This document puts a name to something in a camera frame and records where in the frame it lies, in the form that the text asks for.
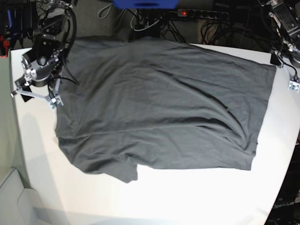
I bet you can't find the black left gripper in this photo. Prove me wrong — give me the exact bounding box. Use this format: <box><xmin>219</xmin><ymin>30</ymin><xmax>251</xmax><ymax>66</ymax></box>
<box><xmin>270</xmin><ymin>52</ymin><xmax>300</xmax><ymax>69</ymax></box>

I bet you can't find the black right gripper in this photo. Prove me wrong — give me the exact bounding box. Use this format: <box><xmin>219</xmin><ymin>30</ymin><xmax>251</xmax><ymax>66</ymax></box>
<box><xmin>21</xmin><ymin>67</ymin><xmax>52</xmax><ymax>102</ymax></box>

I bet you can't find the dark grey t-shirt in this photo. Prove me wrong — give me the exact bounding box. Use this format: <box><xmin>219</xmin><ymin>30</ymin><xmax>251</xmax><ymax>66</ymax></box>
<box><xmin>55</xmin><ymin>38</ymin><xmax>276</xmax><ymax>183</ymax></box>

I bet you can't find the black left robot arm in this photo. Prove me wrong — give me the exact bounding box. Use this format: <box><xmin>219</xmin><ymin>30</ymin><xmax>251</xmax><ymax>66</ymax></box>
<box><xmin>258</xmin><ymin>0</ymin><xmax>300</xmax><ymax>68</ymax></box>

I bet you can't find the red clamp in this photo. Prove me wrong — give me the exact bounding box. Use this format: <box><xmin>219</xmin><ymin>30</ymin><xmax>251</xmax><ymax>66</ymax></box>
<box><xmin>0</xmin><ymin>35</ymin><xmax>10</xmax><ymax>58</ymax></box>

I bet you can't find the black equipment rack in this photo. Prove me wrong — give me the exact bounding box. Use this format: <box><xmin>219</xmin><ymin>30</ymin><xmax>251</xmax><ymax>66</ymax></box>
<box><xmin>1</xmin><ymin>1</ymin><xmax>38</xmax><ymax>40</ymax></box>

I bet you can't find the black power strip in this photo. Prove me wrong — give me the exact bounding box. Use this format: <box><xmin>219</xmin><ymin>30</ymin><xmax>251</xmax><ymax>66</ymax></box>
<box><xmin>176</xmin><ymin>9</ymin><xmax>229</xmax><ymax>20</ymax></box>

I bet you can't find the white camera bracket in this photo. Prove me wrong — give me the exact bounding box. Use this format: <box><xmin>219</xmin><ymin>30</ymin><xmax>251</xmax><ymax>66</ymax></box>
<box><xmin>275</xmin><ymin>50</ymin><xmax>300</xmax><ymax>93</ymax></box>
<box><xmin>10</xmin><ymin>78</ymin><xmax>64</xmax><ymax>110</ymax></box>

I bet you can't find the black cable bundle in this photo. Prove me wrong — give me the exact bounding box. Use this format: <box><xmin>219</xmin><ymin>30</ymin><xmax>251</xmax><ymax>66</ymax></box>
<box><xmin>128</xmin><ymin>9</ymin><xmax>282</xmax><ymax>52</ymax></box>

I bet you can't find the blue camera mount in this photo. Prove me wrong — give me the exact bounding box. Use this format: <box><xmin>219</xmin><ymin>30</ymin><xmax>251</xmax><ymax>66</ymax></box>
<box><xmin>113</xmin><ymin>0</ymin><xmax>179</xmax><ymax>9</ymax></box>

